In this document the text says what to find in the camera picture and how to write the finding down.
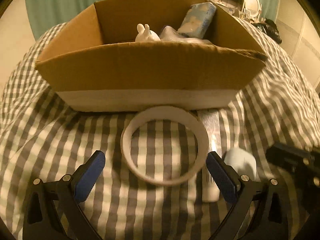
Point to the white sock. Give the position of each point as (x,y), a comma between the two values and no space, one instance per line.
(172,35)

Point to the blue tissue packet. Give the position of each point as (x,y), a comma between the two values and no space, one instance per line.
(197,17)

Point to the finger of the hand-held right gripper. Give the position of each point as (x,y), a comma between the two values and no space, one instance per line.
(292,160)

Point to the pale blue oval case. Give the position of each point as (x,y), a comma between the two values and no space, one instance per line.
(240,162)

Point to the brown cardboard box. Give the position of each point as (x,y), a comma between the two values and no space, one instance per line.
(150,75)

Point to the black bag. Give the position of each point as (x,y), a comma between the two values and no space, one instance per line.
(270,28)

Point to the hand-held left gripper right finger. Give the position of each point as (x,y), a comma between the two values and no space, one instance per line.
(221,177)

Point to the grey checkered blanket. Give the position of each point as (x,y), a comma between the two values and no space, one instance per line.
(75,130)

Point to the white oval mirror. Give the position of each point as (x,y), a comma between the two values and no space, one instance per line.
(251,3)

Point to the silver white tube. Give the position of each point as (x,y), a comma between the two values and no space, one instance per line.
(211,130)

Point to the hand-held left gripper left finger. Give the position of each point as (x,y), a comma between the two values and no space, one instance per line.
(90,177)

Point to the white rabbit figurine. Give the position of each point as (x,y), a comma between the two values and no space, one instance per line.
(147,36)

